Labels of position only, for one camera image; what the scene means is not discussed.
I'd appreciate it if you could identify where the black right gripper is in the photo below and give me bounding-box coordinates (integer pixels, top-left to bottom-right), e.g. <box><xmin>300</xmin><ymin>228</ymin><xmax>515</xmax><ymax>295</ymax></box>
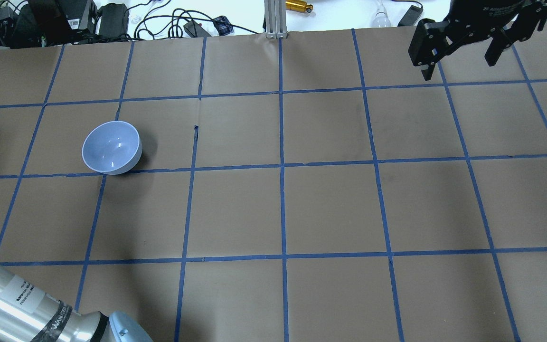
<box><xmin>408</xmin><ymin>0</ymin><xmax>547</xmax><ymax>81</ymax></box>

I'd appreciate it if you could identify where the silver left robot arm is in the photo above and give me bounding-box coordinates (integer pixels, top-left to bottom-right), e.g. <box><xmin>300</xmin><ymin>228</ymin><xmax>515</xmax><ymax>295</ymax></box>
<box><xmin>0</xmin><ymin>266</ymin><xmax>151</xmax><ymax>342</ymax></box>

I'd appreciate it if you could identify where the blue ceramic bowl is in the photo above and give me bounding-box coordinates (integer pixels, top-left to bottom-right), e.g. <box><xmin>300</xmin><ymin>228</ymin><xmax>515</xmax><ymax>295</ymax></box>
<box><xmin>82</xmin><ymin>121</ymin><xmax>143</xmax><ymax>175</ymax></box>

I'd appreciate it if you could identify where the black small adapter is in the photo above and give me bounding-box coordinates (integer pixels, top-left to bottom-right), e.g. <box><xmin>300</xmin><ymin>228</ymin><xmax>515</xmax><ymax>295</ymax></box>
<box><xmin>397</xmin><ymin>5</ymin><xmax>423</xmax><ymax>27</ymax></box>

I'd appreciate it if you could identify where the white light bulb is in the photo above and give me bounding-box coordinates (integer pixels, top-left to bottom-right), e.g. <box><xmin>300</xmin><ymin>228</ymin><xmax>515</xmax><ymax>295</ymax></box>
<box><xmin>373</xmin><ymin>0</ymin><xmax>392</xmax><ymax>28</ymax></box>

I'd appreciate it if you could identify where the yellow cylindrical tool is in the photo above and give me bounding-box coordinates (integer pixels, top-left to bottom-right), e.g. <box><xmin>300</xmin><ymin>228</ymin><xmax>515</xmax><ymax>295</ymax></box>
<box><xmin>286</xmin><ymin>0</ymin><xmax>313</xmax><ymax>13</ymax></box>

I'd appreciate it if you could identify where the brown paper table cover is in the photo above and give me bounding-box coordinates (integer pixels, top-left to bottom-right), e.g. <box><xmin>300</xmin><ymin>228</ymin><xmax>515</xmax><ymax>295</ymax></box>
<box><xmin>0</xmin><ymin>24</ymin><xmax>547</xmax><ymax>342</ymax></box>

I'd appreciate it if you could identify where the black power adapter brick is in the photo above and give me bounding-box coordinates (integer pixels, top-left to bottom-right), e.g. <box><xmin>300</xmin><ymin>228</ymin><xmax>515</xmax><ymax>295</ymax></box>
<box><xmin>97</xmin><ymin>3</ymin><xmax>130</xmax><ymax>38</ymax></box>

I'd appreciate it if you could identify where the aluminium frame post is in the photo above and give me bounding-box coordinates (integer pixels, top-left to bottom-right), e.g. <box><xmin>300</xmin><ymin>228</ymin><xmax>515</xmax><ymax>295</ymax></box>
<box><xmin>264</xmin><ymin>0</ymin><xmax>288</xmax><ymax>39</ymax></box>

